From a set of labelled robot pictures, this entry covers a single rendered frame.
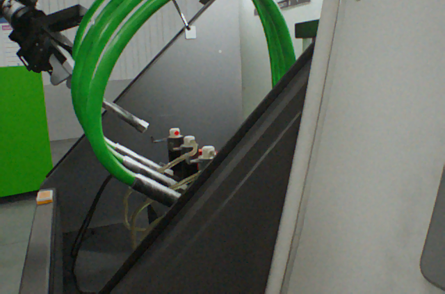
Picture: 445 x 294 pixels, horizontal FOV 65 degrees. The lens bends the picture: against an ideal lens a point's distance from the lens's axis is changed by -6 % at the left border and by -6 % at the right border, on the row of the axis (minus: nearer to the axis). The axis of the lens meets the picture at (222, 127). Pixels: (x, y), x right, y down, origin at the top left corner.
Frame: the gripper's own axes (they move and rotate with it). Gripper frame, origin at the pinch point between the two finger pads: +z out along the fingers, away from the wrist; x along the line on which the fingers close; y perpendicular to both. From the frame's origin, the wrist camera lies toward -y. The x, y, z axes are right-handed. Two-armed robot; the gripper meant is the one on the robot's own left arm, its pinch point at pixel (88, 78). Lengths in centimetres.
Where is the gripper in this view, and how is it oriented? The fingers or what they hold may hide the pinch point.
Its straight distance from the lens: 73.1
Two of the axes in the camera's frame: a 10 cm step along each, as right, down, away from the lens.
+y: -7.1, 6.9, 1.3
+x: -2.3, -0.5, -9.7
